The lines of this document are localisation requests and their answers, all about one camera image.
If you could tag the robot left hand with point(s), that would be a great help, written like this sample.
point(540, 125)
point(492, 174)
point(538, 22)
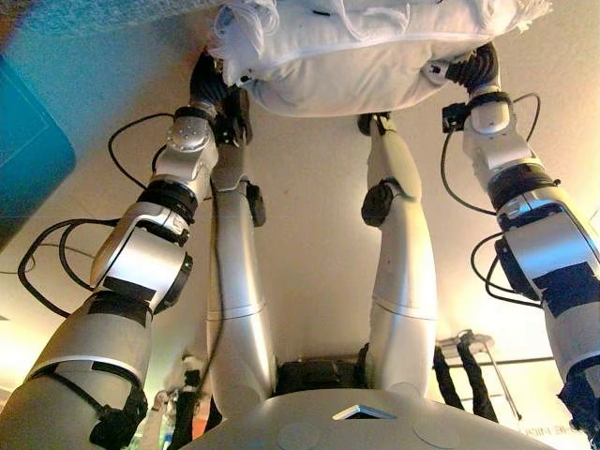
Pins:
point(206, 79)

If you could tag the white tasselled cushion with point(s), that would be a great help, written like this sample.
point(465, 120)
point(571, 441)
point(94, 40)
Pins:
point(351, 61)

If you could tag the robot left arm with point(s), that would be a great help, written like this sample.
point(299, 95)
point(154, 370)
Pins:
point(136, 262)

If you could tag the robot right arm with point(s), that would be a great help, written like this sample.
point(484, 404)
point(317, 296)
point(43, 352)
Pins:
point(548, 244)

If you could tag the teal carpet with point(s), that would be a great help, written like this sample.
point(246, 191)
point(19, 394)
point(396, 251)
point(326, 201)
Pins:
point(94, 19)

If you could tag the blue plastic box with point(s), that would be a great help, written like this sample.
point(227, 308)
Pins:
point(33, 154)

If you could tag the silver robot torso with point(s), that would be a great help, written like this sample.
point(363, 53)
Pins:
point(328, 431)

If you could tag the metal rack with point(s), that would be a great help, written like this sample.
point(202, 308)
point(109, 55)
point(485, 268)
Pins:
point(473, 344)

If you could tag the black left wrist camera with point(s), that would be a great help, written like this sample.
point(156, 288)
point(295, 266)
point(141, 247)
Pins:
point(225, 131)

